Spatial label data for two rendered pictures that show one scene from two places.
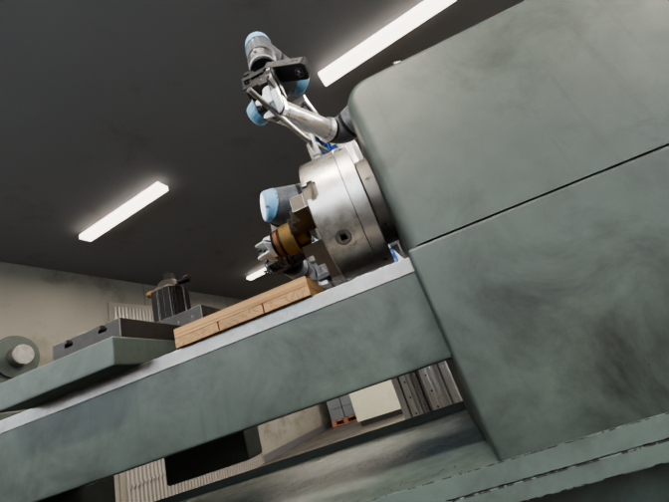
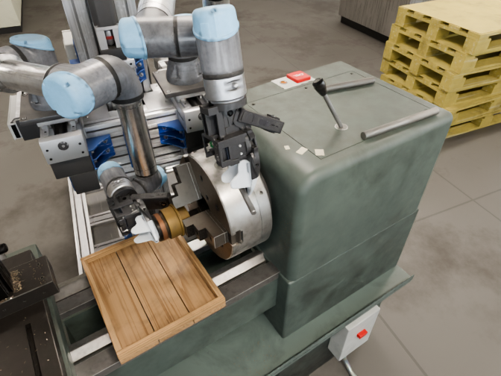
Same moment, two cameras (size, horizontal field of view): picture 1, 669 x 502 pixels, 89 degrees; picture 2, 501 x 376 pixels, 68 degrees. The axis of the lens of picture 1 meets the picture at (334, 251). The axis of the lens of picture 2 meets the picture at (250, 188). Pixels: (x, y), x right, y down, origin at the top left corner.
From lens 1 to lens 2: 1.19 m
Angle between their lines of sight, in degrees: 73
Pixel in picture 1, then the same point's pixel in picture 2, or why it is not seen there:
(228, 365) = (160, 351)
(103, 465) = not seen: outside the picture
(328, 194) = (248, 240)
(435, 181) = (316, 251)
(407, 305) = (268, 292)
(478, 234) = (317, 271)
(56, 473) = not seen: outside the picture
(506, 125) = (355, 219)
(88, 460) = not seen: outside the picture
